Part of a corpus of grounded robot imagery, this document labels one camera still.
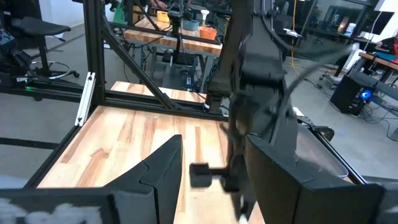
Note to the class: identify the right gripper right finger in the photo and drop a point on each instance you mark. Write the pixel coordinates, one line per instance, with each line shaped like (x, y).
(280, 199)

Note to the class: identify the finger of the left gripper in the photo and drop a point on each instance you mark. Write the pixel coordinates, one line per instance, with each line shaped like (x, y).
(242, 203)

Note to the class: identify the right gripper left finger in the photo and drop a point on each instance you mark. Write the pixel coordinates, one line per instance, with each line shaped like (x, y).
(161, 186)

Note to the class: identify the black background robot arm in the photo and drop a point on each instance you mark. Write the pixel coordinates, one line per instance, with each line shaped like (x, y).
(177, 37)

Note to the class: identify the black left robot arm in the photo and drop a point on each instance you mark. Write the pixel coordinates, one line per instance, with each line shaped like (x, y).
(261, 62)

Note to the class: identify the orange small bin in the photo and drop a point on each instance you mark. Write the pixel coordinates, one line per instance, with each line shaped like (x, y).
(207, 33)

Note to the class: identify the black computer tower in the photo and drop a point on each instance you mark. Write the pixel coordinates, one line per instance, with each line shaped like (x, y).
(345, 93)

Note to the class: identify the wooden background table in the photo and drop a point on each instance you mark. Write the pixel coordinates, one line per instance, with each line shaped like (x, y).
(174, 42)

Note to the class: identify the blue-grey small bin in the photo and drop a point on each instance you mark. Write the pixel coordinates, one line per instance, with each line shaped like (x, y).
(190, 25)

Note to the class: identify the white small lamp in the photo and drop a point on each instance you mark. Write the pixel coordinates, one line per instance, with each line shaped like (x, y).
(204, 14)

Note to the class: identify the yellow box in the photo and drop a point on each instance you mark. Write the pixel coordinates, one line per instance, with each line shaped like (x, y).
(163, 16)

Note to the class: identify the white blue wipes canister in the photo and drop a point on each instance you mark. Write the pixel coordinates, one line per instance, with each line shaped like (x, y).
(350, 29)

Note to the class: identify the wooden desk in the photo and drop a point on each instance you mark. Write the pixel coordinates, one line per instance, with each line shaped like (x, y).
(379, 60)

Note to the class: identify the person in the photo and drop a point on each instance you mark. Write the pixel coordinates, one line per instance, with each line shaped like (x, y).
(388, 43)

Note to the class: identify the black monitor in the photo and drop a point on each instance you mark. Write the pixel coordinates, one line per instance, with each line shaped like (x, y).
(382, 21)

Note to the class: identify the black office chair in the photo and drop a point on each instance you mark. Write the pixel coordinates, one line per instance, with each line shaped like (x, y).
(37, 28)

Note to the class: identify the silver aluminium bracket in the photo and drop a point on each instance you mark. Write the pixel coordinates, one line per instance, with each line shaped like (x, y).
(85, 99)

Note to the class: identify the black aluminium frame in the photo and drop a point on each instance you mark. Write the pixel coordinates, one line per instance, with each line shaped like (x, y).
(93, 46)

